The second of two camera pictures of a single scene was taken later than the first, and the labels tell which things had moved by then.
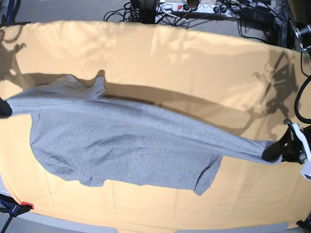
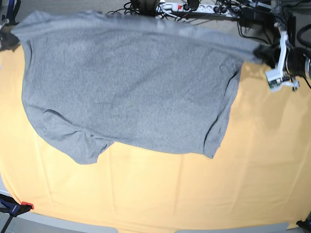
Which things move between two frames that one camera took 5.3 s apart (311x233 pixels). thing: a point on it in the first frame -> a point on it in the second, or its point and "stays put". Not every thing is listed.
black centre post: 147,10 stays put
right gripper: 288,146 -> 277,78
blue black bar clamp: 9,205 stays put
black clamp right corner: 305,224 stays put
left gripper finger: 5,109 -> 8,41
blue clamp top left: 9,20 stays put
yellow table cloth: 242,84 stays put
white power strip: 173,7 stays put
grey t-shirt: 79,133 -> 91,79
